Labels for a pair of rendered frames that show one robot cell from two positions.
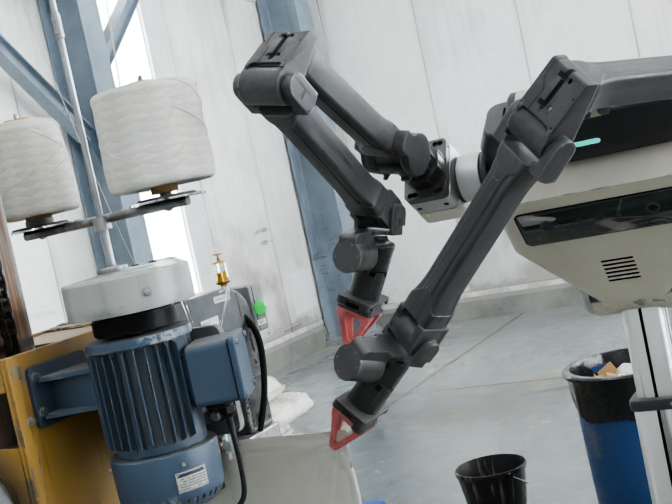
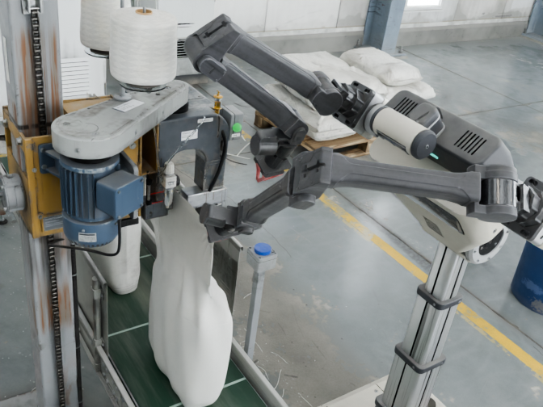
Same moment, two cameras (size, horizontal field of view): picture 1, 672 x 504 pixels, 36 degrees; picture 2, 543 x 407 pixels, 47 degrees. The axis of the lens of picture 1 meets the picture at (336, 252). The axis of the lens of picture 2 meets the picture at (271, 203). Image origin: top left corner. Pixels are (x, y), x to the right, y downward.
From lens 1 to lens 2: 1.03 m
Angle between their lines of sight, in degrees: 36
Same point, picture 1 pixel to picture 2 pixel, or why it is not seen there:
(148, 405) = (74, 197)
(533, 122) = (299, 174)
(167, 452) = (79, 220)
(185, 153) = (142, 72)
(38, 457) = (35, 186)
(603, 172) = not seen: hidden behind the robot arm
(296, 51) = (216, 42)
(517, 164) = (286, 189)
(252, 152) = not seen: outside the picture
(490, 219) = (273, 202)
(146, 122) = (124, 46)
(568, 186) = not seen: hidden behind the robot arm
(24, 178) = (91, 27)
